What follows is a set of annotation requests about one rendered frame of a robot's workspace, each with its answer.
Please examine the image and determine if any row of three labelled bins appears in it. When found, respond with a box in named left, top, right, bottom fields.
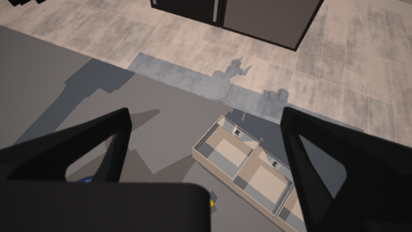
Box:
left=192, top=115, right=306, bottom=232

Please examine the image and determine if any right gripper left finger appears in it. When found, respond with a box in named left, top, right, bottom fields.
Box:
left=0, top=108, right=132, bottom=182

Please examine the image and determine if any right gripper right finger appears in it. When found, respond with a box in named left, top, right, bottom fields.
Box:
left=280, top=106, right=412, bottom=232

